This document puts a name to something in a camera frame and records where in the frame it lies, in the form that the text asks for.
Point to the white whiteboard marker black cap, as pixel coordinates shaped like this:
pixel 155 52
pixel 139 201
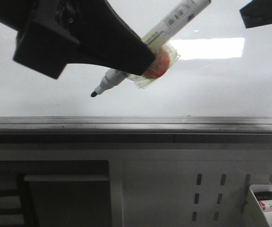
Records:
pixel 158 41

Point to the grey whiteboard frame rail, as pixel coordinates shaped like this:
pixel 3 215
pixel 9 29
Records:
pixel 136 130

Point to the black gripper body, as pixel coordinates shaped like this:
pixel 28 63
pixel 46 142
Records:
pixel 17 14

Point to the white slotted metal panel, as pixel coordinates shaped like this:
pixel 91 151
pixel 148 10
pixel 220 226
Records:
pixel 129 184

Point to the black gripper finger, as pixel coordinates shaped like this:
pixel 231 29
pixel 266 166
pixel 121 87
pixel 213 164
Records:
pixel 257 13
pixel 62 32

